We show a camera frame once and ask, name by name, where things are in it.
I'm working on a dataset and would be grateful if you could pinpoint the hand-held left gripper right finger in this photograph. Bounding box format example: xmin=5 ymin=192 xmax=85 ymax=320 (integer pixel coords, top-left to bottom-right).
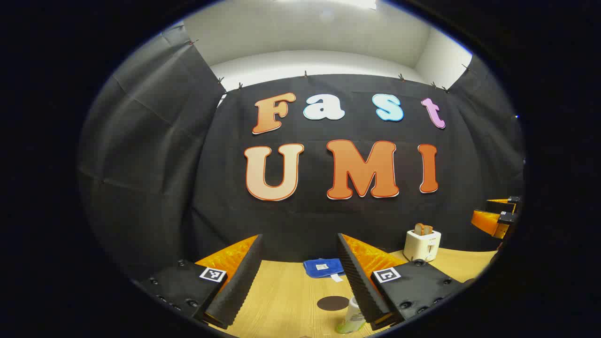
xmin=337 ymin=233 xmax=470 ymax=331

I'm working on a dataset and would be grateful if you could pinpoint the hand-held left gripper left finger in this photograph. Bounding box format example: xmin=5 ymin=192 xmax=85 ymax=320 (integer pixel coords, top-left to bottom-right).
xmin=136 ymin=234 xmax=264 ymax=330

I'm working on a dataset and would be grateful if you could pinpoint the dark round coaster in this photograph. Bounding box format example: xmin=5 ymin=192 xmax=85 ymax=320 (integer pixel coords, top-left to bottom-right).
xmin=317 ymin=296 xmax=350 ymax=311

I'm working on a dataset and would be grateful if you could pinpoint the clear water bottle green label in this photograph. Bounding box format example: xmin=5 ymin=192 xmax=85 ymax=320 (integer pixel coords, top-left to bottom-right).
xmin=336 ymin=296 xmax=367 ymax=335

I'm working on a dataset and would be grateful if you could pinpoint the blue folded towel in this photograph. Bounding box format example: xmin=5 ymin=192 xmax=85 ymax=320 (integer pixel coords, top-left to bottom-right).
xmin=303 ymin=258 xmax=346 ymax=282

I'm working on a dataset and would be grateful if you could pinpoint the white toaster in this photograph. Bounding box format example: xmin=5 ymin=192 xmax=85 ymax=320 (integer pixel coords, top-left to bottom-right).
xmin=403 ymin=229 xmax=442 ymax=262

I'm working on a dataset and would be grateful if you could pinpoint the black backdrop cloth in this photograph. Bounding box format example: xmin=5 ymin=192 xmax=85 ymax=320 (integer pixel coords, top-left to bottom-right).
xmin=77 ymin=23 xmax=525 ymax=282

